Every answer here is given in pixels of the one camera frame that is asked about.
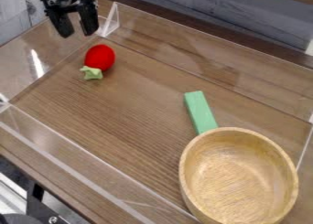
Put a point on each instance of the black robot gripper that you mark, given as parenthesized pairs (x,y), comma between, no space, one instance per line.
(84,7)

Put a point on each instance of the red plush strawberry toy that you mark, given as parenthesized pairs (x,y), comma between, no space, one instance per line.
(98,61)

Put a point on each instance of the green rectangular block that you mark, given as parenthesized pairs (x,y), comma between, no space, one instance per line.
(199,112)

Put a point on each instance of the wooden bowl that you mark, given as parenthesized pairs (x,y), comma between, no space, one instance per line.
(237,178)

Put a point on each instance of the clear acrylic corner bracket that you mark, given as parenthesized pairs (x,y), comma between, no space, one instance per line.
(110,23)

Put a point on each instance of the clear acrylic table enclosure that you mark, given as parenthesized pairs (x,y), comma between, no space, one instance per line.
(99,141)

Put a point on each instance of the black table clamp mount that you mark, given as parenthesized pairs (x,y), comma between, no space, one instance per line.
(36,209)

